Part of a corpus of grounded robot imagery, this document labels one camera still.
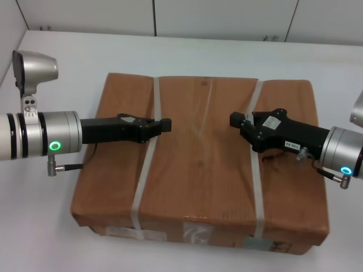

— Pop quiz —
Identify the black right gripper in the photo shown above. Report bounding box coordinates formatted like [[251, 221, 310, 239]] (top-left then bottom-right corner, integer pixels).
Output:
[[229, 108, 332, 155]]

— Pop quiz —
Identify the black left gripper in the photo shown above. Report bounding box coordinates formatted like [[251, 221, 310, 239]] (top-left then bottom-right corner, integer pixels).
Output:
[[80, 113, 172, 146]]

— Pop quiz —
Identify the large brown cardboard box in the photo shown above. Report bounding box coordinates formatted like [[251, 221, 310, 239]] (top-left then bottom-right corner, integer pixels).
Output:
[[69, 72, 331, 256]]

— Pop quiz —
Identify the white plastic packing strap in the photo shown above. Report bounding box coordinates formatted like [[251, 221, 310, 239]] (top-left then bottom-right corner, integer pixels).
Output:
[[130, 76, 162, 232], [246, 80, 266, 239]]

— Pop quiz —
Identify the short cable with silver connector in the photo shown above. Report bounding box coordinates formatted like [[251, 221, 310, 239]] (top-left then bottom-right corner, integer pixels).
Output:
[[261, 146, 310, 164]]

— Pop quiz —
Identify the black cable with silver plug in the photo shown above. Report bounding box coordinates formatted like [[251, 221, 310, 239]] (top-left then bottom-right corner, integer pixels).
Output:
[[47, 142, 99, 177], [313, 166, 353, 189]]

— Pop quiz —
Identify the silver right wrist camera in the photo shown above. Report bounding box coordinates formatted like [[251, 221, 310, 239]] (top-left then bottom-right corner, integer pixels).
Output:
[[349, 90, 363, 129]]

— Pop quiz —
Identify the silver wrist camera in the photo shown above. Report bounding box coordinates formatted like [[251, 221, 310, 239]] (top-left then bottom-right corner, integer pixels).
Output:
[[12, 50, 60, 118], [349, 90, 363, 129]]

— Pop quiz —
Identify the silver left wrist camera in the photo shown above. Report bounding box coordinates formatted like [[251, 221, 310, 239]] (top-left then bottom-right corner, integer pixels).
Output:
[[12, 50, 60, 118]]

